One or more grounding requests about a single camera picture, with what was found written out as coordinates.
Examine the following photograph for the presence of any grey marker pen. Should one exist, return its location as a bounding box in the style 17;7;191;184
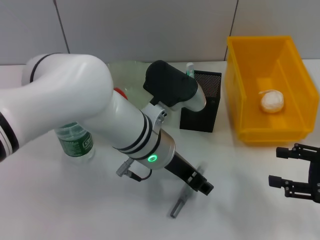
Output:
169;163;208;218

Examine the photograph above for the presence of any clear water bottle green label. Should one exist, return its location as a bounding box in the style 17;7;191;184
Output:
55;122;96;165

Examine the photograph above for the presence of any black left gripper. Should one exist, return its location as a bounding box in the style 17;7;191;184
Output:
163;151;215;196

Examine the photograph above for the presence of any white paper ball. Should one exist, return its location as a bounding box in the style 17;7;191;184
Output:
258;89;286;114

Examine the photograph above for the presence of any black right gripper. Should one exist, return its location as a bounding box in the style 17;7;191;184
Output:
268;143;320;201

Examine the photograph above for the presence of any black mesh pen holder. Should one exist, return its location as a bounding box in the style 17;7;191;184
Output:
179;70;223;133

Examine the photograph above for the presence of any left gripper cable with connector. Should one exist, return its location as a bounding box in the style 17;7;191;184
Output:
116;159;153;181

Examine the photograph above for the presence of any yellow plastic bin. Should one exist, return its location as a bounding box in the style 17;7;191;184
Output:
226;35;315;146

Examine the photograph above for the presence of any mint green retractable pen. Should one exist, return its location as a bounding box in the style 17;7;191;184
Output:
186;62;196;79

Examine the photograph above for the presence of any pale green glass fruit plate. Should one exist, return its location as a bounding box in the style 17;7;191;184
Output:
107;60;186;131

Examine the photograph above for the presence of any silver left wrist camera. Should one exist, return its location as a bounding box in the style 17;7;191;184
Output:
139;59;207;131

